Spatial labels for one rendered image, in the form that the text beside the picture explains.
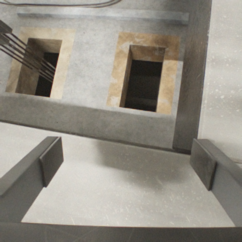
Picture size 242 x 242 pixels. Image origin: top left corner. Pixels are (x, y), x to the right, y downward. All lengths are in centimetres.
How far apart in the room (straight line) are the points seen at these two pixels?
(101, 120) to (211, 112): 74
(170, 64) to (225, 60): 72
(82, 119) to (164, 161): 76
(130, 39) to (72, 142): 86
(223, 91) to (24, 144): 28
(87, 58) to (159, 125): 54
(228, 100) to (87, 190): 22
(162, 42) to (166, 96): 30
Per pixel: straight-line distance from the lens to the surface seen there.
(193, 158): 17
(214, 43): 28
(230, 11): 31
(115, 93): 94
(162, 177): 23
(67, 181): 26
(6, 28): 91
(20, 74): 124
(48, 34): 124
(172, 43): 104
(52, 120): 103
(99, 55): 104
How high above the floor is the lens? 89
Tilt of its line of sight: 79 degrees down
